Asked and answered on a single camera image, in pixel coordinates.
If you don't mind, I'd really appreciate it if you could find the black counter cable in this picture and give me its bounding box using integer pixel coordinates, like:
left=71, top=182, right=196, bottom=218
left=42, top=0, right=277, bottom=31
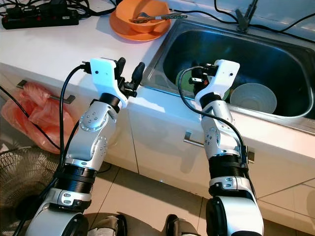
left=170, top=7, right=315, bottom=32

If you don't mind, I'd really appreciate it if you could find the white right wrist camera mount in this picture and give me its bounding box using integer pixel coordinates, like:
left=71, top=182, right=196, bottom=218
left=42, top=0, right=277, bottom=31
left=194, top=59, right=241, bottom=106

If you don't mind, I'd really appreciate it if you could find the wire cage floor fan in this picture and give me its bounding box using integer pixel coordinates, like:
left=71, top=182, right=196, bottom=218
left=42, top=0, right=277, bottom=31
left=0, top=147, right=67, bottom=236

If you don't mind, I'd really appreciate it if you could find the silver metal spoon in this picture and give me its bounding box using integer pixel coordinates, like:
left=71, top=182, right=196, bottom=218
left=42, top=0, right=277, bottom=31
left=129, top=12, right=187, bottom=24

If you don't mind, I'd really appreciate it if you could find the white kitchen cabinet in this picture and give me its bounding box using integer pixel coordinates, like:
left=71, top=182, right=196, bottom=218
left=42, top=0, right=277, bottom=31
left=0, top=64, right=315, bottom=212

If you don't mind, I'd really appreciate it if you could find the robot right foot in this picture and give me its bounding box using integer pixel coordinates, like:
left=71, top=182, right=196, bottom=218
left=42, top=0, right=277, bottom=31
left=165, top=214, right=200, bottom=236

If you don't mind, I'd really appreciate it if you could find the orange plastic plate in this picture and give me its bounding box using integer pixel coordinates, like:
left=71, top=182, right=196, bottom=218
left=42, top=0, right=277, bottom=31
left=109, top=4, right=170, bottom=42

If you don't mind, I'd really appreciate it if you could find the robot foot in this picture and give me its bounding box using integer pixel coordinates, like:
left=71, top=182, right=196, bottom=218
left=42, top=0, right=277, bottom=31
left=165, top=214, right=200, bottom=236
left=86, top=212, right=128, bottom=236

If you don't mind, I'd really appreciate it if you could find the grey bowl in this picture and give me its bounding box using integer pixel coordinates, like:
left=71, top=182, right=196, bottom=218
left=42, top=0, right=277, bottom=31
left=230, top=83, right=278, bottom=115

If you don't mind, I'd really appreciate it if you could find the sink faucet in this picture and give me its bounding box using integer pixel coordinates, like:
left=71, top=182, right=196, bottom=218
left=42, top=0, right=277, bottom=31
left=235, top=0, right=259, bottom=32

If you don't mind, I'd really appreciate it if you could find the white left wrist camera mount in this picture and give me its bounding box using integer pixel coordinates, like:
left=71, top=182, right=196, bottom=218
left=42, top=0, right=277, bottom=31
left=90, top=58, right=128, bottom=109

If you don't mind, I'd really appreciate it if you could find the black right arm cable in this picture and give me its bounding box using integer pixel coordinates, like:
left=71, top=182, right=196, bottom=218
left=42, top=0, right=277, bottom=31
left=176, top=66, right=249, bottom=170

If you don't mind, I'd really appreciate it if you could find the stainless steel sink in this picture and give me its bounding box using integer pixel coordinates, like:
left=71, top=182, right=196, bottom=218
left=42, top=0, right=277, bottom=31
left=140, top=19, right=315, bottom=136

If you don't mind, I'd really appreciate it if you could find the orange plastic bag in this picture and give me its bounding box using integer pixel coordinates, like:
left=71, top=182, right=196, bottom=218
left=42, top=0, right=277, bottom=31
left=2, top=81, right=67, bottom=150

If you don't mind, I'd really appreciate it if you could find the orange plastic bowl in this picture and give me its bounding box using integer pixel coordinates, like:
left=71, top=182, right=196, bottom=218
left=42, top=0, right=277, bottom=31
left=121, top=0, right=172, bottom=33

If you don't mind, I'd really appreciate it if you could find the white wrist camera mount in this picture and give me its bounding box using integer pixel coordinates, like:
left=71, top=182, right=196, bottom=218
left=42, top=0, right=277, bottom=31
left=90, top=58, right=128, bottom=109
left=194, top=59, right=241, bottom=106

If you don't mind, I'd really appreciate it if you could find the black power strip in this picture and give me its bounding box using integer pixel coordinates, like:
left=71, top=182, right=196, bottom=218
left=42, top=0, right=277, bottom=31
left=1, top=7, right=79, bottom=29

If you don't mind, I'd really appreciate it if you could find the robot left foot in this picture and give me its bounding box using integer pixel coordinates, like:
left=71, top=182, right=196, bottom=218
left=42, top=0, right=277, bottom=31
left=86, top=212, right=128, bottom=236

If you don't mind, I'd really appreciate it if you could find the loose black floor cable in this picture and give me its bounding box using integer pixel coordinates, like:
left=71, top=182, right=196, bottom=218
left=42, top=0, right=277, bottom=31
left=0, top=86, right=63, bottom=153

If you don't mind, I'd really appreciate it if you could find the green plate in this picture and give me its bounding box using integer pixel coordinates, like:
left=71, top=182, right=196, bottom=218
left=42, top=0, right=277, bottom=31
left=179, top=69, right=202, bottom=94

